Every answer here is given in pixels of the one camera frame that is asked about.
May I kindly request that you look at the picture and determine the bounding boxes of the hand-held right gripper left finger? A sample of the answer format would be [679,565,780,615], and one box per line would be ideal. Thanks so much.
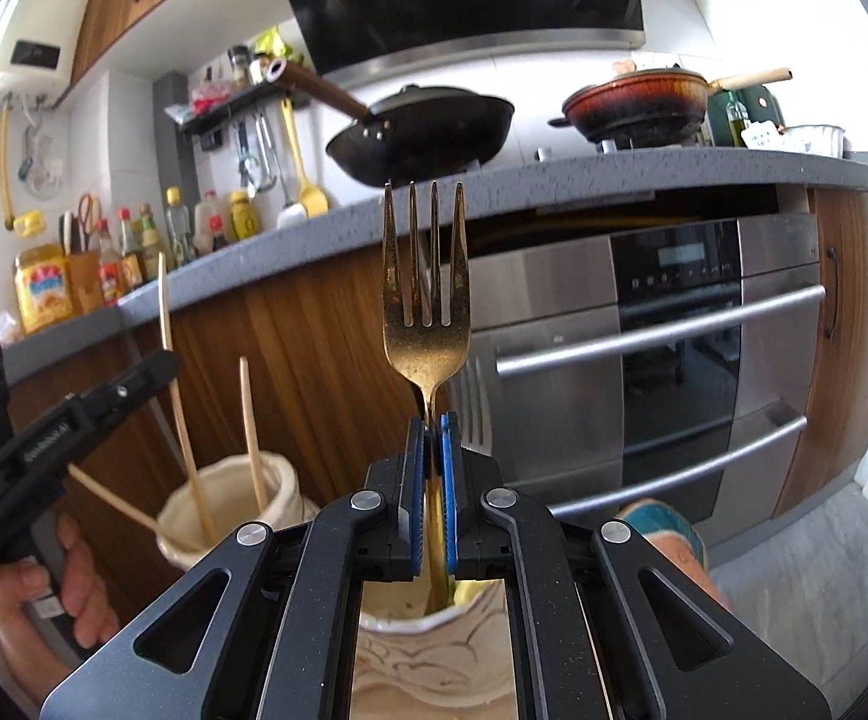
[40,416,429,720]

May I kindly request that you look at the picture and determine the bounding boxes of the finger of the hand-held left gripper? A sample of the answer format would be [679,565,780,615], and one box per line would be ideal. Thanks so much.
[65,350,184,428]

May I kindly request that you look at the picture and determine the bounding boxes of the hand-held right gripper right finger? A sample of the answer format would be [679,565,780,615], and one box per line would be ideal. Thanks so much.
[440,411,832,720]

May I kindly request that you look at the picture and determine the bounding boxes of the white ceramic utensil holder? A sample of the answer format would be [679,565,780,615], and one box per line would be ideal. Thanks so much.
[156,452,517,720]

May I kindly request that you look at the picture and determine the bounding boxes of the gold fork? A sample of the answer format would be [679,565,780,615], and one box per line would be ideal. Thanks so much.
[381,180,472,608]

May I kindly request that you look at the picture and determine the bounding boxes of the person's left hand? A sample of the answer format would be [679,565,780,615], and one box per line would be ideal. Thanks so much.
[0,514,121,662]

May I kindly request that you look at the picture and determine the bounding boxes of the red label sauce bottle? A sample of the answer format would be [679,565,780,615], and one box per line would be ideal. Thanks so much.
[96,219,126,307]

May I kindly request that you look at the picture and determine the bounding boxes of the wooden knife block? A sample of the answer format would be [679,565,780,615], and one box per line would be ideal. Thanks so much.
[66,251,105,314]

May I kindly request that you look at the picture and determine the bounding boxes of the dark soy sauce bottle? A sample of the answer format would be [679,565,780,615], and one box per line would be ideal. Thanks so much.
[117,208,146,292]

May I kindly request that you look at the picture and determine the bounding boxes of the yellow seasoning jar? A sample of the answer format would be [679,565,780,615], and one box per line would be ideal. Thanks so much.
[15,242,76,336]

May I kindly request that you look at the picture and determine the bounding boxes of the brown sauce bottle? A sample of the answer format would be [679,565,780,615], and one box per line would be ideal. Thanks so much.
[137,202,165,275]

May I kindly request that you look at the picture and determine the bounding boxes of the yellow capped oil bottle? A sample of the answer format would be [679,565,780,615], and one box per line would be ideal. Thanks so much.
[164,187,196,263]

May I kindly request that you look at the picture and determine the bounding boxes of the clear red capped bottle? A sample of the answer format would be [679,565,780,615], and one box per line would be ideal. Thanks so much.
[194,190,229,253]

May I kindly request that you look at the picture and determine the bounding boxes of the small yellow jar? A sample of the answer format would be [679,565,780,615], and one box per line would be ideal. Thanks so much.
[227,190,262,241]

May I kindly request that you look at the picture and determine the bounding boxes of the printed tablecloth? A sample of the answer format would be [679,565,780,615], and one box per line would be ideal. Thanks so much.
[614,499,711,605]

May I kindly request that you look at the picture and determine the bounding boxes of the stainless steel oven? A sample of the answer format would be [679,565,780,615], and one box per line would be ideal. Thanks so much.
[444,214,830,550]

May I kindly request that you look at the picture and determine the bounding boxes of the black hanging utensil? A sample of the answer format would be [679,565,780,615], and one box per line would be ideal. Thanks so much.
[233,120,259,190]

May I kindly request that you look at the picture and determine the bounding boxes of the yellow hanging spatula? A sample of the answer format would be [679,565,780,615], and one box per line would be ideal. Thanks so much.
[280,97,330,218]

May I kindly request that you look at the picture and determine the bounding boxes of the metal hanging ladle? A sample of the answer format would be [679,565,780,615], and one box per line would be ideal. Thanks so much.
[252,111,282,194]

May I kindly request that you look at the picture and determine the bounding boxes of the red packet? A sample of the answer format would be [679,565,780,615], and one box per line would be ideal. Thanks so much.
[192,79,236,110]

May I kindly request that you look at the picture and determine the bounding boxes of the black wok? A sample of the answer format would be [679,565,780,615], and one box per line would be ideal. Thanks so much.
[265,58,517,188]

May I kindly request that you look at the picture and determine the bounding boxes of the yellow green packet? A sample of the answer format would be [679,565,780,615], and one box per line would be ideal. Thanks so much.
[254,26,304,70]

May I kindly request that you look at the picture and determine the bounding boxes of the white water heater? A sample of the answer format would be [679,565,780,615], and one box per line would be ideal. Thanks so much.
[0,0,97,85]

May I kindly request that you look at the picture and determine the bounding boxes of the narrow wooden lower cabinet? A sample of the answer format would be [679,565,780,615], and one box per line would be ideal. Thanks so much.
[774,186,868,520]

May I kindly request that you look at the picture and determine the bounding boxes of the red lidded pan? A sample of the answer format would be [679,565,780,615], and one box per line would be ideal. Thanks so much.
[548,62,793,149]

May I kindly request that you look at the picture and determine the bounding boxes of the green glass bottle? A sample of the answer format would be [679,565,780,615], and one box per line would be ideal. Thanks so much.
[726,90,750,148]

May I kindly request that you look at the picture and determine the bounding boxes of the green kitchen appliance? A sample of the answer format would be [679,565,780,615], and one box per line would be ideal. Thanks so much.
[707,82,789,145]

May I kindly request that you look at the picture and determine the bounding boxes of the white foil container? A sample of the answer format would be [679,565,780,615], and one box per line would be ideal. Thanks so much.
[749,124,849,160]

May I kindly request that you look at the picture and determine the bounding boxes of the red handled scissors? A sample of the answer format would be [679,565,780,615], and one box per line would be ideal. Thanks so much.
[77,193,103,253]

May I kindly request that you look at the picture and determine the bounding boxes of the yellow gas hose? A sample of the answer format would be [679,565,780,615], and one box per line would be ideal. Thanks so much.
[0,100,19,230]

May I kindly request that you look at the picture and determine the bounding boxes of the black wall spice rack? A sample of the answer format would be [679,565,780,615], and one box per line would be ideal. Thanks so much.
[164,79,311,151]

